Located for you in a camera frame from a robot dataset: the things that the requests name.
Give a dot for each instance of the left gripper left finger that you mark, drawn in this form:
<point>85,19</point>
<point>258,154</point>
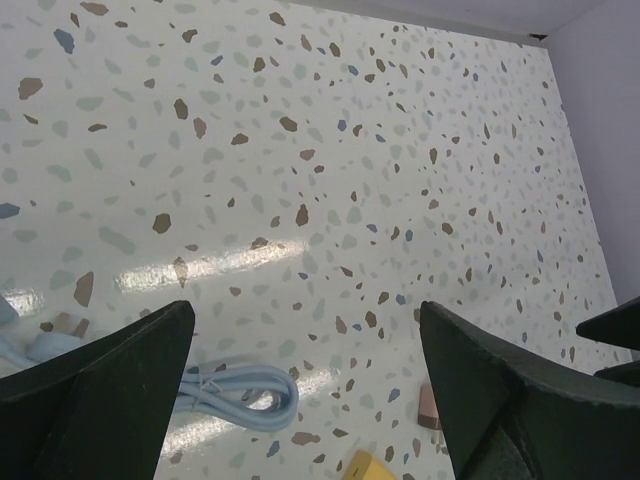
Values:
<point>102,410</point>

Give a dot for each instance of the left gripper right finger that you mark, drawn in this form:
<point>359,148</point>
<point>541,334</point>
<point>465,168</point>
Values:
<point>507,413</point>

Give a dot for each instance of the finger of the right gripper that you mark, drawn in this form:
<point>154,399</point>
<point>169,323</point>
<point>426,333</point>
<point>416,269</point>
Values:
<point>628,374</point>
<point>618,327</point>

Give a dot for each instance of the yellow cube plug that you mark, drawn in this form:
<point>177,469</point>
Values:
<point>364,466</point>

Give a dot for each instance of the orange cube plug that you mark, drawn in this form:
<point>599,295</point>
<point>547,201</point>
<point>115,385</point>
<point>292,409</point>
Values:
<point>428,416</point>

